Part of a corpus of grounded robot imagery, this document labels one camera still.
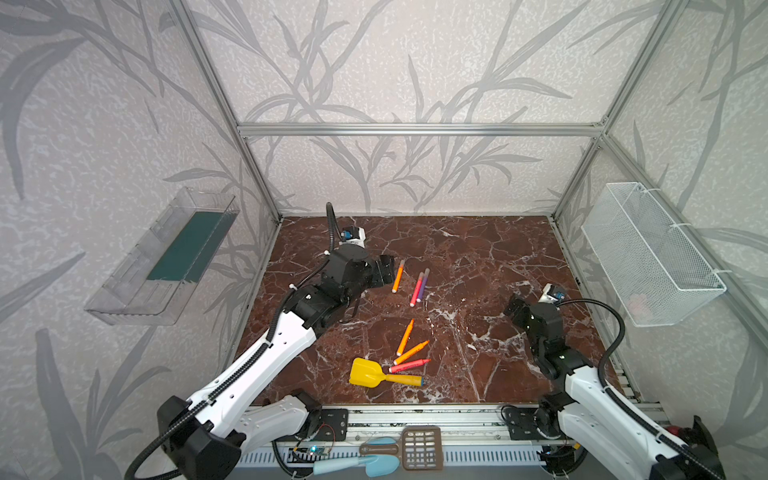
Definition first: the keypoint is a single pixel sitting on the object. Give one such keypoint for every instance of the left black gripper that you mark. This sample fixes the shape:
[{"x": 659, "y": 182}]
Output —
[{"x": 383, "y": 270}]

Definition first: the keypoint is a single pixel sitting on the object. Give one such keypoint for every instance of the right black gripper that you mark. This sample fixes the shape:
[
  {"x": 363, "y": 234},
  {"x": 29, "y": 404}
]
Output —
[{"x": 516, "y": 308}]

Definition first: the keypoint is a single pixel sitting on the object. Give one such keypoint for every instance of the orange marker pen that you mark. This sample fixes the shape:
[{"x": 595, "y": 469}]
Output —
[
  {"x": 410, "y": 353},
  {"x": 398, "y": 277},
  {"x": 404, "y": 340}
]

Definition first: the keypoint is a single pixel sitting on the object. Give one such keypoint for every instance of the pink marker pen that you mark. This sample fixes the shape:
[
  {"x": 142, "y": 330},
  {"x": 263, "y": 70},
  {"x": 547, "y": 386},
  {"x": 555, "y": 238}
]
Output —
[{"x": 417, "y": 289}]

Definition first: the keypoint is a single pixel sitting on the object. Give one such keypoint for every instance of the purple marker pen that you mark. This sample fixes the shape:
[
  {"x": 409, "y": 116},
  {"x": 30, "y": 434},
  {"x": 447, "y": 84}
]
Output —
[{"x": 423, "y": 283}]

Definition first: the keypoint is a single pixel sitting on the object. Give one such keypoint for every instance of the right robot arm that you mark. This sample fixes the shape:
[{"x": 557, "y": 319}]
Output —
[{"x": 587, "y": 409}]

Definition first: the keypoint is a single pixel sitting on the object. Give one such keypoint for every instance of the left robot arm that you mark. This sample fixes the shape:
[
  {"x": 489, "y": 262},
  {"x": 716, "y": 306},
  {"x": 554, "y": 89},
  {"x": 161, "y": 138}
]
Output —
[{"x": 205, "y": 435}]

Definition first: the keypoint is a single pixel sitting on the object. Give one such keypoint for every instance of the red marker pen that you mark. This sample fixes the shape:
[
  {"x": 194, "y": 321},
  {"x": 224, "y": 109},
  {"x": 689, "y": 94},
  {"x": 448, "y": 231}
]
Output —
[{"x": 406, "y": 366}]

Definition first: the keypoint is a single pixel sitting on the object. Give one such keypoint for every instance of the yellow toy shovel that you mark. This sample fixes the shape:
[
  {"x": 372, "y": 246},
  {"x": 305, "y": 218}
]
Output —
[{"x": 369, "y": 374}]

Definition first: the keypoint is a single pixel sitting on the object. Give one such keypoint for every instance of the red spray bottle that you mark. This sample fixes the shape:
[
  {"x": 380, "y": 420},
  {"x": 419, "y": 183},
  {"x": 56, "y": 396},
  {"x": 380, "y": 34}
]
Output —
[{"x": 698, "y": 439}]

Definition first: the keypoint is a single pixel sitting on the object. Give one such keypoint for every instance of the small circuit board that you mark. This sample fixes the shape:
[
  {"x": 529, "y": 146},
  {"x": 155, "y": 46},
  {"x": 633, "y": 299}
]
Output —
[{"x": 311, "y": 453}]

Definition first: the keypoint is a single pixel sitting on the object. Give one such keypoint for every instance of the light blue spatula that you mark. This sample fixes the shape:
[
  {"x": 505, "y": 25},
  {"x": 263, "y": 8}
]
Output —
[{"x": 379, "y": 457}]

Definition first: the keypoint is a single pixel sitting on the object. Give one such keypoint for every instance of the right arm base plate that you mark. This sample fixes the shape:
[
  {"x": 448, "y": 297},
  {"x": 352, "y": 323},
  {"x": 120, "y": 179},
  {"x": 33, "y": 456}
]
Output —
[{"x": 529, "y": 423}]

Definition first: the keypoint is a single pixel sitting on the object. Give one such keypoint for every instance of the white wire basket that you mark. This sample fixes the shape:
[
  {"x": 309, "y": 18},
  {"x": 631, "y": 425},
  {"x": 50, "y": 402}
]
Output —
[{"x": 657, "y": 273}]

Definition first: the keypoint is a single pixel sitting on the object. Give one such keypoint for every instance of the aluminium front rail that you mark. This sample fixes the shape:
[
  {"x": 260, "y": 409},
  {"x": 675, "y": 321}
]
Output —
[{"x": 472, "y": 435}]

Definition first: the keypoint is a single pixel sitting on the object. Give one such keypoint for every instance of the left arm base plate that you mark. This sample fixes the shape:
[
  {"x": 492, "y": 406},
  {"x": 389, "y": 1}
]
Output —
[{"x": 325, "y": 425}]

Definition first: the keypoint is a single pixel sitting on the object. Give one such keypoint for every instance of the clear plastic wall tray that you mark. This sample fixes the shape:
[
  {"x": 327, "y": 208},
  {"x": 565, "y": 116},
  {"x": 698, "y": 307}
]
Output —
[{"x": 154, "y": 282}]

